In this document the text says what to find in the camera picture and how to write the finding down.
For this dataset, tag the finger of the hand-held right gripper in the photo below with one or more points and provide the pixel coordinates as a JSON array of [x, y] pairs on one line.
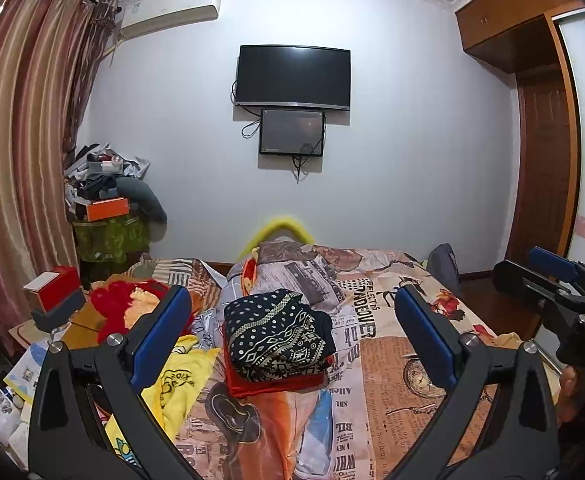
[[519, 280], [552, 262]]

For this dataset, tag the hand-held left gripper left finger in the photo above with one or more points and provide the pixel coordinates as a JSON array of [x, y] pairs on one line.
[[165, 336]]

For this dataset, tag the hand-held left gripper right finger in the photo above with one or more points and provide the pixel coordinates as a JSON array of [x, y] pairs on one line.
[[425, 336]]

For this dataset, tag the navy patterned hooded jacket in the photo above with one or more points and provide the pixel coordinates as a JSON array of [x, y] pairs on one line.
[[272, 335]]

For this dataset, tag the person's right hand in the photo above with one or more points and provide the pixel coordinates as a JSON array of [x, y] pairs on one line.
[[569, 391]]

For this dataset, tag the printed bed sheet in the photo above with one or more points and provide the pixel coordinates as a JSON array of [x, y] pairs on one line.
[[397, 320]]

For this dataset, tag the yellow printed garment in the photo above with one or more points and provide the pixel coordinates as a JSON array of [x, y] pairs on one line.
[[182, 375]]

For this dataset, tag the red and yellow fluffy garment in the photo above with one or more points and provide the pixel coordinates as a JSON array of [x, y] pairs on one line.
[[122, 300]]

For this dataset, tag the brown cardboard sheet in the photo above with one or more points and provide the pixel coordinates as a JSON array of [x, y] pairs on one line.
[[85, 331]]

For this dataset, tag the brown wooden door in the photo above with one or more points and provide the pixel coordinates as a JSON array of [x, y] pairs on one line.
[[542, 170]]

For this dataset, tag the dark grey box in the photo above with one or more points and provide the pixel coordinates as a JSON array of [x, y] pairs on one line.
[[60, 311]]

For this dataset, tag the green cloth-covered stand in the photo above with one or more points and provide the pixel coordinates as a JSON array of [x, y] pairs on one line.
[[112, 240]]

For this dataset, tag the red and white box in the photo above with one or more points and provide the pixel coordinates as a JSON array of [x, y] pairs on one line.
[[60, 284]]

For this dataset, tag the red folded garment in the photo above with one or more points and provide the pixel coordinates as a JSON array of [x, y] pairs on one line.
[[272, 388]]

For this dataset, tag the orange box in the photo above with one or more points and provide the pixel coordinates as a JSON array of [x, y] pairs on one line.
[[107, 208]]

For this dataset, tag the printed paper bag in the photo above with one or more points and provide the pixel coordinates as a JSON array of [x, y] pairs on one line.
[[27, 370]]

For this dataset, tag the dark grey cushion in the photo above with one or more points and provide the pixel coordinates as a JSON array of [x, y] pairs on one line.
[[145, 195]]

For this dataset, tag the pile of clutter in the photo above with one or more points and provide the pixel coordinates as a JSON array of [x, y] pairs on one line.
[[97, 165]]

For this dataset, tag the wooden overhead cabinet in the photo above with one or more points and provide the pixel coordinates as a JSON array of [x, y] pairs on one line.
[[492, 25]]

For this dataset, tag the striped brown curtain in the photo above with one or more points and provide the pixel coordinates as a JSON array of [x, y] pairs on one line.
[[17, 135]]

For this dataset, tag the white air conditioner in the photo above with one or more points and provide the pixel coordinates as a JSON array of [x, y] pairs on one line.
[[167, 12]]

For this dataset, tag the small wall monitor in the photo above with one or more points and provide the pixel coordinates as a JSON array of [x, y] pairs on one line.
[[292, 132]]

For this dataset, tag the large wall television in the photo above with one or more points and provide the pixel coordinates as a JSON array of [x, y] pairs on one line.
[[292, 75]]

